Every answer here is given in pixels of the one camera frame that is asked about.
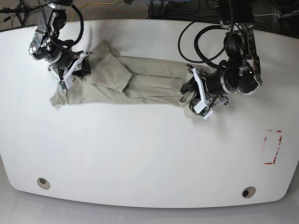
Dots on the beige T-shirt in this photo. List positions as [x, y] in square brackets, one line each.
[120, 79]

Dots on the right table cable grommet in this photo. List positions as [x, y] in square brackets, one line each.
[248, 192]

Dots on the left-side wrist camera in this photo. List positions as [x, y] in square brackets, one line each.
[202, 109]

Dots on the black tripod stand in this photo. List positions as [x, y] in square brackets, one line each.
[21, 12]

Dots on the black robot arm left side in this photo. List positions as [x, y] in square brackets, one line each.
[240, 73]

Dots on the white power strip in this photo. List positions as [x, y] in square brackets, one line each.
[288, 12]

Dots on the red tape rectangle marking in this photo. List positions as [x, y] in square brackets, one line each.
[271, 146]

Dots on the right-side wrist camera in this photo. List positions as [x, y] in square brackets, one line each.
[65, 84]

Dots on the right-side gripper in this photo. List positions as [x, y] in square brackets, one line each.
[65, 63]

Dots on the left table cable grommet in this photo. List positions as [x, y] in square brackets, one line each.
[43, 183]

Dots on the table cable grommet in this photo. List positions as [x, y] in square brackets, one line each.
[248, 192]
[43, 183]

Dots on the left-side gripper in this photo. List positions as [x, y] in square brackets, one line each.
[214, 85]

